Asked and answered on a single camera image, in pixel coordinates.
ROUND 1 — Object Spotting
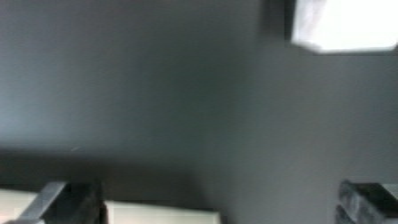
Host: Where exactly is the white table leg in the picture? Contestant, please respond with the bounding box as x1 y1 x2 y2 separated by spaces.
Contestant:
291 0 398 54

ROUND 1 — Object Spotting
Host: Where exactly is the white square table top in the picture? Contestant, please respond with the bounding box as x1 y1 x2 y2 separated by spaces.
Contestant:
0 189 220 224

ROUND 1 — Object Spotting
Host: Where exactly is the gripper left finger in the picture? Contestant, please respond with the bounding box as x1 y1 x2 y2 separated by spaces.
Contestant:
18 181 106 224

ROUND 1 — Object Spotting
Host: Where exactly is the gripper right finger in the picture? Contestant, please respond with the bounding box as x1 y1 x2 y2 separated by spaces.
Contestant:
334 180 398 224

